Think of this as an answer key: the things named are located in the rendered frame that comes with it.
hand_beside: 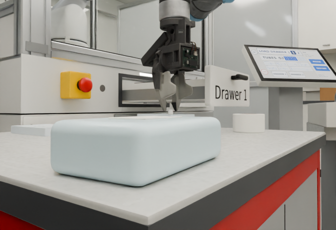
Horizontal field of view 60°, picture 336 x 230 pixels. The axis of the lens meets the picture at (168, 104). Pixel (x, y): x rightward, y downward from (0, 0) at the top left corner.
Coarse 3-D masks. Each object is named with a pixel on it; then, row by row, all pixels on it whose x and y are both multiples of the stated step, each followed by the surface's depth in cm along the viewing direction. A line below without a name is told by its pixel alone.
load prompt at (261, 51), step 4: (256, 48) 175; (260, 48) 176; (264, 48) 177; (260, 52) 173; (264, 52) 174; (268, 52) 174; (272, 52) 175; (276, 52) 176; (280, 52) 177; (284, 52) 177; (288, 52) 178; (292, 52) 179; (296, 52) 180; (300, 52) 180
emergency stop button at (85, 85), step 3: (81, 78) 77; (84, 78) 76; (87, 78) 77; (81, 81) 76; (84, 81) 76; (87, 81) 77; (90, 81) 78; (78, 84) 76; (81, 84) 76; (84, 84) 76; (87, 84) 77; (90, 84) 78; (81, 87) 76; (84, 87) 76; (87, 87) 77; (90, 87) 78; (81, 90) 76; (84, 90) 76; (87, 90) 77
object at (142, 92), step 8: (192, 80) 82; (200, 80) 80; (128, 88) 96; (136, 88) 94; (144, 88) 92; (152, 88) 90; (192, 88) 82; (200, 88) 80; (128, 96) 96; (136, 96) 94; (144, 96) 92; (152, 96) 90; (192, 96) 82; (200, 96) 80
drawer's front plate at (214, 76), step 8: (208, 72) 77; (216, 72) 80; (224, 72) 84; (232, 72) 88; (208, 80) 77; (216, 80) 80; (224, 80) 84; (232, 80) 88; (240, 80) 94; (248, 80) 100; (208, 88) 77; (216, 88) 80; (224, 88) 84; (232, 88) 88; (240, 88) 94; (248, 88) 99; (208, 96) 77; (216, 96) 79; (224, 96) 84; (240, 96) 94; (248, 96) 99; (208, 104) 77; (216, 104) 79; (224, 104) 84; (232, 104) 88; (240, 104) 94; (248, 104) 99
